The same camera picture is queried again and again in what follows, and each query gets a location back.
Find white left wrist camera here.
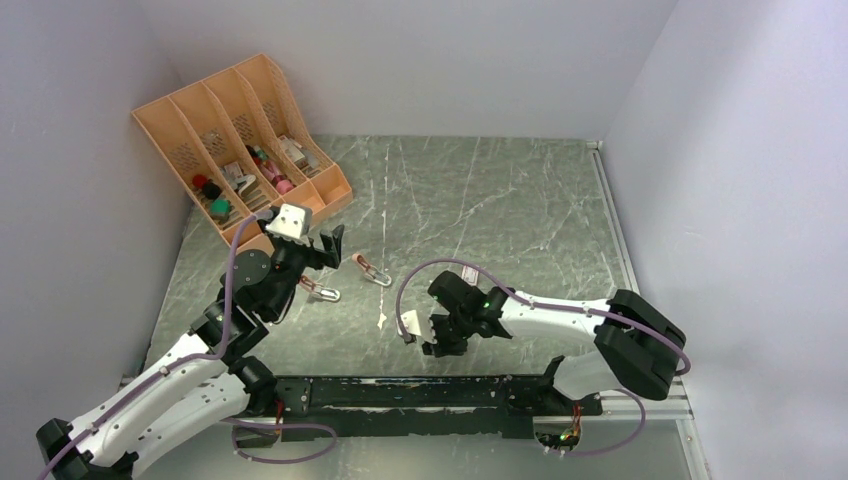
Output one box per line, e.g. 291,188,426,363
264,203,313,241

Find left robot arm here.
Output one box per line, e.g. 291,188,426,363
36,216,345,479

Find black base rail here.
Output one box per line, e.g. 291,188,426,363
241,374,603,439

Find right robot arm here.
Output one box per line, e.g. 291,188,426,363
401,271,686,414

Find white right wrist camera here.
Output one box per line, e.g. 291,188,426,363
401,310,434,343

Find black round stamp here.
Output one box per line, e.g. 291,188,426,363
200,181,222,201

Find grey white stapler in organizer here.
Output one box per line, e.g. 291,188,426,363
235,174,258,198

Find green stamp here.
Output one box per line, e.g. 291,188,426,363
208,197,232,222

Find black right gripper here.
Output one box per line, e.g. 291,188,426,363
419,310,474,358

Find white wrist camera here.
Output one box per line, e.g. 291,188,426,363
264,203,313,241
401,310,434,343

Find peach plastic file organizer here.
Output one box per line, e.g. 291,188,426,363
132,54,353,251

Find red round stamp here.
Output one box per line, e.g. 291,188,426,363
192,174,208,189

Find small staple box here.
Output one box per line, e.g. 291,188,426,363
460,265,479,286

